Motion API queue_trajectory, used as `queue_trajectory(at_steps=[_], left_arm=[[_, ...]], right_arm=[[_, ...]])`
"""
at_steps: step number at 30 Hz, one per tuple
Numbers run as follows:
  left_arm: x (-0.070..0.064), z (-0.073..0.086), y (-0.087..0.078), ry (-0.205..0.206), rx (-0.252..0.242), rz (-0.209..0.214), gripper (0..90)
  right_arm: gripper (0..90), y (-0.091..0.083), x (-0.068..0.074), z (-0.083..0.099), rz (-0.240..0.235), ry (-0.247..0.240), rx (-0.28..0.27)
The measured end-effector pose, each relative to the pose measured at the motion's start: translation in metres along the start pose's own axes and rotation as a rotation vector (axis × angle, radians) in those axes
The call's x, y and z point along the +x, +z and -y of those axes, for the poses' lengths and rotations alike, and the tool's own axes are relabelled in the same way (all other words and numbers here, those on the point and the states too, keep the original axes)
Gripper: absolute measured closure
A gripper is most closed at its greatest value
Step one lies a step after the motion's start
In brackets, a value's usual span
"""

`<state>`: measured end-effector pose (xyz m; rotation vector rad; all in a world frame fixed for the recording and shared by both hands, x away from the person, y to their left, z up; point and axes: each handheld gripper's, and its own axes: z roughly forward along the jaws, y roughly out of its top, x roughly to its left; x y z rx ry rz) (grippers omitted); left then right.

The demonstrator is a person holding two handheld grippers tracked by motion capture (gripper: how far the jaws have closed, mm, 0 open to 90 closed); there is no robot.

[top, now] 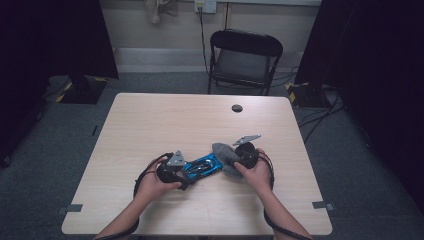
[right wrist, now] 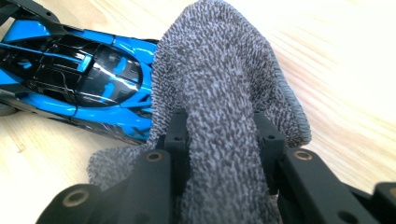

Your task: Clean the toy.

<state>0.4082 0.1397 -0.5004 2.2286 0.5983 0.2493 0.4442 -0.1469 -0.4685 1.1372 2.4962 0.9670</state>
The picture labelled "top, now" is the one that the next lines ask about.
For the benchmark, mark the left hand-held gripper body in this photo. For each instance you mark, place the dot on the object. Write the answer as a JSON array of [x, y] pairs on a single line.
[[175, 160]]

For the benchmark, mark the grey knitted cloth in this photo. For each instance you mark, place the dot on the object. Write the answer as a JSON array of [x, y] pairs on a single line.
[[225, 155]]

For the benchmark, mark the blue and black toy car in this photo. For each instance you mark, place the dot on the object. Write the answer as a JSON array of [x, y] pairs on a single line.
[[203, 165]]

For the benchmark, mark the short black tape strip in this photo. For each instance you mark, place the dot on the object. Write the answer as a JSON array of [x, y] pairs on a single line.
[[95, 130]]

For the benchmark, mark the white wall socket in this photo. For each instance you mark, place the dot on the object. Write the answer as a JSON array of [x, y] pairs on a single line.
[[205, 6]]

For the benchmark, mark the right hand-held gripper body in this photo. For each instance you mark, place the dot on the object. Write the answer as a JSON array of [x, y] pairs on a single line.
[[247, 155]]

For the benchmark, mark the black folding chair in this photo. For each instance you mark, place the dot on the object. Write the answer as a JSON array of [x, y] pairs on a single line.
[[245, 63]]

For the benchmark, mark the person's left hand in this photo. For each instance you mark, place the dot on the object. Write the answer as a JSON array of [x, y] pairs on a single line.
[[150, 185]]

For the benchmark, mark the beige hanging cloth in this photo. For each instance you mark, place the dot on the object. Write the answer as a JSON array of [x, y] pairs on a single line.
[[156, 10]]

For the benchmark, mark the black stand base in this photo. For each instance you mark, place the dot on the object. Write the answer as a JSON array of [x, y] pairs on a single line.
[[81, 90], [308, 96]]

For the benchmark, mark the person's right hand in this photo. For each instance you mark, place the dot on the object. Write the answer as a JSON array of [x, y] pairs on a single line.
[[260, 176]]

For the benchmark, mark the black table grommet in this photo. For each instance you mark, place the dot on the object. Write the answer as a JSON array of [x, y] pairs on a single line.
[[237, 108]]

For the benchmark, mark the black curtain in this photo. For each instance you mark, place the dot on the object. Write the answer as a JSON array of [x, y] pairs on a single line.
[[376, 66], [50, 50]]

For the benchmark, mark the grey tape piece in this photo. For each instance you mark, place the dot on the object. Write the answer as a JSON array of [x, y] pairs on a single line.
[[322, 205], [70, 209]]

